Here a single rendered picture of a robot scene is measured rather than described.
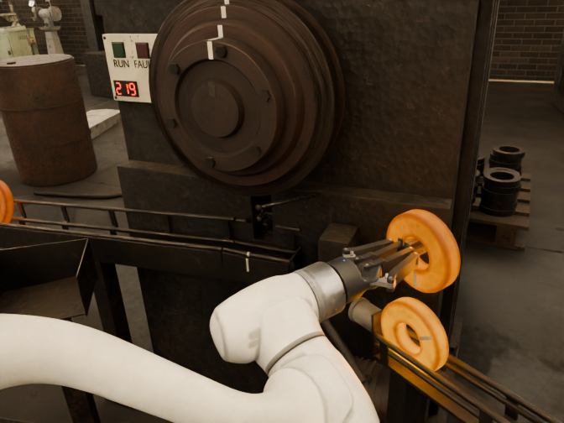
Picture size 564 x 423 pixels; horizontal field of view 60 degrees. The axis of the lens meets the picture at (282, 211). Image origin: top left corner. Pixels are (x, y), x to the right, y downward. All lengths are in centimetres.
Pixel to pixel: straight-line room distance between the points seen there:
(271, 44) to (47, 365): 74
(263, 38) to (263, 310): 57
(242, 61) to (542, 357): 166
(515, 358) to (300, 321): 154
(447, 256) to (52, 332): 62
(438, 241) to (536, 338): 146
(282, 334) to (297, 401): 11
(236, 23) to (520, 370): 162
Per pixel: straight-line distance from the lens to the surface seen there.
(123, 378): 55
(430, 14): 114
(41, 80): 388
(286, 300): 73
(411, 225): 91
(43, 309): 146
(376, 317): 108
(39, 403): 211
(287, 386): 65
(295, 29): 106
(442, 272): 90
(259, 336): 71
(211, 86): 105
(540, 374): 214
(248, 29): 106
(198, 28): 112
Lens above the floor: 137
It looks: 26 degrees down
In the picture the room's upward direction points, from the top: 3 degrees counter-clockwise
